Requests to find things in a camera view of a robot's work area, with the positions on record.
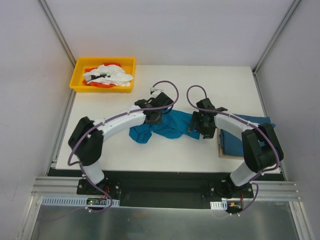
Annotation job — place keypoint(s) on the white slotted cable duct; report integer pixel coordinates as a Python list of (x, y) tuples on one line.
[(219, 205), (66, 201)]

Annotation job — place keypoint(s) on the yellow plastic bin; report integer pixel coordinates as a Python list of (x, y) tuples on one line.
[(84, 63)]

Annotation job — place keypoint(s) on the right vertical aluminium post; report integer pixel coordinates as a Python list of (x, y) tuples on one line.
[(276, 35)]

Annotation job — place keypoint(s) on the white slotted cable duct right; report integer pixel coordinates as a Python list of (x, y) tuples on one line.
[(219, 205)]

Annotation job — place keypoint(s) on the teal t-shirt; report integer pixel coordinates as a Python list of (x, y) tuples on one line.
[(173, 126)]

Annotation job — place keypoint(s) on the orange t-shirt in bin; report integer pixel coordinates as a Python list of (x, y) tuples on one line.
[(100, 84)]

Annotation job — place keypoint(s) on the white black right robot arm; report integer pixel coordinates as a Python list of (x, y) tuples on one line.
[(260, 145)]

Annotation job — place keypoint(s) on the brown cardboard sheet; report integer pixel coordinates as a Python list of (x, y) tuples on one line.
[(221, 153)]

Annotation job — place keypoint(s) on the folded dark blue t-shirt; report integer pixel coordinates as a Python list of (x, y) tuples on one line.
[(231, 145)]

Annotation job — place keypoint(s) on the white slotted cable duct left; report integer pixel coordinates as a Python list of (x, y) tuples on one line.
[(66, 201)]

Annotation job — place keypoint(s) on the left vertical aluminium post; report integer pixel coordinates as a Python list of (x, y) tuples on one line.
[(57, 30)]

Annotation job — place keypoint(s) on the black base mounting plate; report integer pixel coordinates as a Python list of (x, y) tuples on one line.
[(179, 190)]

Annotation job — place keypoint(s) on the vertical aluminium post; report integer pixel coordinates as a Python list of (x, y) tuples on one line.
[(57, 30), (276, 35)]

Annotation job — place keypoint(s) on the aluminium frame rail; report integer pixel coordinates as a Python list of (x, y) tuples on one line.
[(66, 186)]

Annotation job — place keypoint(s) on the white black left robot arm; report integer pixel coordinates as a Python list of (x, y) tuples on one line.
[(87, 139)]

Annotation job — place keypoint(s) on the white t-shirt in bin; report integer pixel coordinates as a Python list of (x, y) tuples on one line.
[(110, 75)]

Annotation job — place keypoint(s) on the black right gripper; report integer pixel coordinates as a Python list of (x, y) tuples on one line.
[(197, 122)]

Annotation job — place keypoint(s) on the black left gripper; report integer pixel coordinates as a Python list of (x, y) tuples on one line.
[(155, 117)]

